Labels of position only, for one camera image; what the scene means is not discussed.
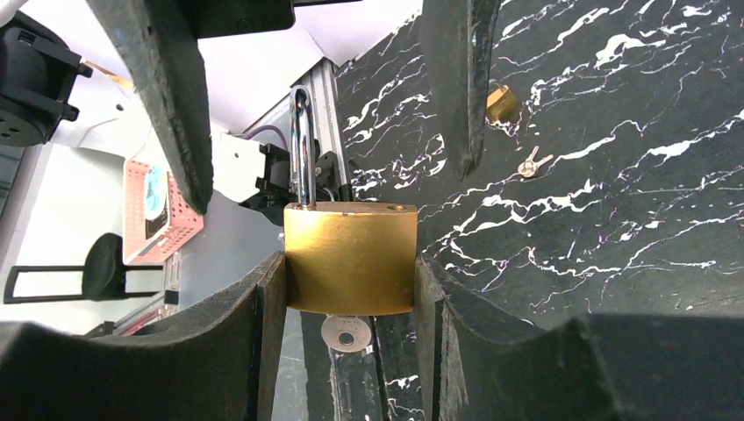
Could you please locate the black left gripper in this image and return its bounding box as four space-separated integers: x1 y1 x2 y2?
88 0 354 214

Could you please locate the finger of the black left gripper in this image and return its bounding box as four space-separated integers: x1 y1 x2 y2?
418 0 501 181

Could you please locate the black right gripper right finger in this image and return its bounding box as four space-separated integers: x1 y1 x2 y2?
413 256 743 420

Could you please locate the silver key pair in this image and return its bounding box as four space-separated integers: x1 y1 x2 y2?
518 146 554 178

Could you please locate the thin silver key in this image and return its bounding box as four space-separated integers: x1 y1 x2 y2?
320 316 372 353

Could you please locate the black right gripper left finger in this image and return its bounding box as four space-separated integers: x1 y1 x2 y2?
1 252 286 420

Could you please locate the aluminium frame rail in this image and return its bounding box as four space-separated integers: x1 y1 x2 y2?
239 58 354 201

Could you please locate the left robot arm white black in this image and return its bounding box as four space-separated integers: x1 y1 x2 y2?
89 1 500 215

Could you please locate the small brass padlock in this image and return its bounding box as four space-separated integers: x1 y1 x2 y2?
485 82 519 125

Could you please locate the pink basket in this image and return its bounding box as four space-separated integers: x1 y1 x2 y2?
123 160 204 264

